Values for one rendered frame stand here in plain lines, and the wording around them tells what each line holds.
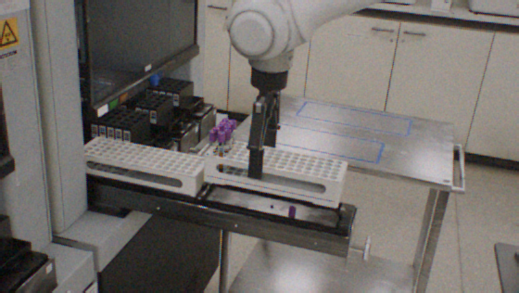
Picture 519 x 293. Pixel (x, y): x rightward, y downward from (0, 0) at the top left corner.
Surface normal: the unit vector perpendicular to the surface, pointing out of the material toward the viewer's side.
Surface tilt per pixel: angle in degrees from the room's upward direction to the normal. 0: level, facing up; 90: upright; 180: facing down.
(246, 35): 93
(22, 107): 90
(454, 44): 90
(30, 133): 90
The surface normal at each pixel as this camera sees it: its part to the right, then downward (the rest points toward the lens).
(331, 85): -0.30, 0.38
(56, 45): 0.96, 0.18
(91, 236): 0.07, -0.90
